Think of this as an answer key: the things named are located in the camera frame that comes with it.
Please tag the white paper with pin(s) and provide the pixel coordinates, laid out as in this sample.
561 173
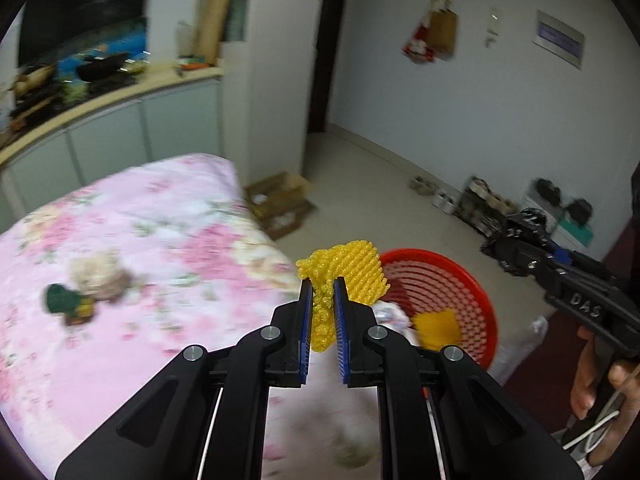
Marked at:
395 317

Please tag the beige kitchen countertop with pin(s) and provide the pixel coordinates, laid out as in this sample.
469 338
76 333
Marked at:
100 102

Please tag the dark wooden door frame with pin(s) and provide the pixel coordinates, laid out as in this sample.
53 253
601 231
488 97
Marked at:
325 45

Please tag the pale grey base cabinets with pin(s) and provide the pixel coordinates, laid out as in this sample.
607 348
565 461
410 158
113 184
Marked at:
105 140

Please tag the red white hanging bag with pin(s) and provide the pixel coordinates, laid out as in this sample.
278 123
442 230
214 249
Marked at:
417 45

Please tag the black television screen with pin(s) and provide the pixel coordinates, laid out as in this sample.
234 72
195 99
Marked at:
85 5

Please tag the white plastic jug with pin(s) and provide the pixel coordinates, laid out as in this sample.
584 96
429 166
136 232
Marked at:
183 40

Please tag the black gas stove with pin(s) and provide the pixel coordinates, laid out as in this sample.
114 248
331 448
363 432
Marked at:
75 92

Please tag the red plastic mesh basket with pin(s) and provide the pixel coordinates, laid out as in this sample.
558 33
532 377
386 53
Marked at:
450 280

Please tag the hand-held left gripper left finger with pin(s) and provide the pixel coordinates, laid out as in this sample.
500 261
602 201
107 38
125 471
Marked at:
305 332

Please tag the open cardboard box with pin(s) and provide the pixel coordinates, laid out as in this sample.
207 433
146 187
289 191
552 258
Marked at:
280 205

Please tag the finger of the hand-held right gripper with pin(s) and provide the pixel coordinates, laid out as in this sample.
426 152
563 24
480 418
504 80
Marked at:
532 265
560 255

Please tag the row of shoes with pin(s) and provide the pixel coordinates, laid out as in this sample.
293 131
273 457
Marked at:
485 205

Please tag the clear plastic sheet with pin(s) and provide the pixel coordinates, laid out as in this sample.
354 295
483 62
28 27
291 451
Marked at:
525 350

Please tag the grey wall panel box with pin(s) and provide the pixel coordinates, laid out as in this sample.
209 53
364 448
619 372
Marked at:
557 37

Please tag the small yellow foam net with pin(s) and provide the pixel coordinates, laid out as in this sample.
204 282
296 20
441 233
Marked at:
435 327

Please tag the pink floral blanket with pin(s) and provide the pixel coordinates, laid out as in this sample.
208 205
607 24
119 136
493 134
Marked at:
150 240

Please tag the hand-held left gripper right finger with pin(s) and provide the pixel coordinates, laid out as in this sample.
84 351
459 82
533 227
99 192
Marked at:
341 332

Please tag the brown paper hanging bag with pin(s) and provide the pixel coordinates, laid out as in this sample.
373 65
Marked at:
442 30

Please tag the person's right hand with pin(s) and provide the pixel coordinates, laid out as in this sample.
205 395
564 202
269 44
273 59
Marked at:
582 380

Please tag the black shoe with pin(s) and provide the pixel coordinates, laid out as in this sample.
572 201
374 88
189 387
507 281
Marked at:
547 191
580 210

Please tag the black wok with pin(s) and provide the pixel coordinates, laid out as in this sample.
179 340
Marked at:
102 67

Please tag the large yellow foam net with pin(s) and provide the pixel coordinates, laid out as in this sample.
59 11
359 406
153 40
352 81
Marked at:
350 265

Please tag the white teal box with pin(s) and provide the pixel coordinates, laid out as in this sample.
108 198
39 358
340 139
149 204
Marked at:
575 234

